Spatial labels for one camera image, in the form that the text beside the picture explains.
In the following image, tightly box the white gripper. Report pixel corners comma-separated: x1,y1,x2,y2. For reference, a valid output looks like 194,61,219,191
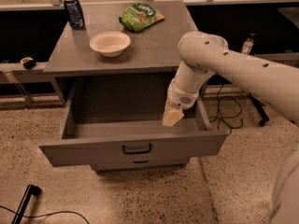
163,80,199,127

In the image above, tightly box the grey top drawer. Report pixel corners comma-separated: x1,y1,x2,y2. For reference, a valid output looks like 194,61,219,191
40,80,228,166

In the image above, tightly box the grey drawer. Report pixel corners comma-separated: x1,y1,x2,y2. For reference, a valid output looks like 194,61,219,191
40,80,228,166
91,158,190,173

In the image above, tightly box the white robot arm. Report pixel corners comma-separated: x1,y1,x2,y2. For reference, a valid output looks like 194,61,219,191
163,31,299,224

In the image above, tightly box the grey bottom drawer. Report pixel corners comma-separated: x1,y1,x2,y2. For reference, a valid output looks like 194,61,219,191
91,158,190,173

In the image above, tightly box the grey drawer cabinet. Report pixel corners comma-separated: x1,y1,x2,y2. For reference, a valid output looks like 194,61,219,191
43,0,209,175

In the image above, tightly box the white bowl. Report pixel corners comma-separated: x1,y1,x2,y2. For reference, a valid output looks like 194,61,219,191
90,32,131,57

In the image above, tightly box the black rolling stand leg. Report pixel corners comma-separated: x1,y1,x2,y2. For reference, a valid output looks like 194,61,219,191
249,95,269,127

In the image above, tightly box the small clear bottle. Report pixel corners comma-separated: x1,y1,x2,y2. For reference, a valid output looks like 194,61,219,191
241,33,255,54

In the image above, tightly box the green chip bag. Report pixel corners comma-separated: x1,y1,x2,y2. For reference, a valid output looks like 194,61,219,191
119,2,164,33

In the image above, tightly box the blue soda can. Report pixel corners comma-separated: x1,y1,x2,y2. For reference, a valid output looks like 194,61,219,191
64,0,85,29

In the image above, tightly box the yellow black tape measure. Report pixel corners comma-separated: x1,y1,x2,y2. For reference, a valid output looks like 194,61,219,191
20,57,36,69

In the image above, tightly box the black stand leg left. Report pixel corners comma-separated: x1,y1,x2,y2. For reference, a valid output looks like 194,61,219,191
11,185,41,224

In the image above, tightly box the black cable with adapter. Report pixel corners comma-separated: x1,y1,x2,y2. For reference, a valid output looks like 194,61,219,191
207,83,245,136

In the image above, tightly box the grey metal rail shelf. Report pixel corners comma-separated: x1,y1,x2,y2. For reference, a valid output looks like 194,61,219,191
0,52,299,84

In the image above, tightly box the thin black floor cable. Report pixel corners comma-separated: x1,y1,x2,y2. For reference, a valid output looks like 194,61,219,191
0,204,91,224

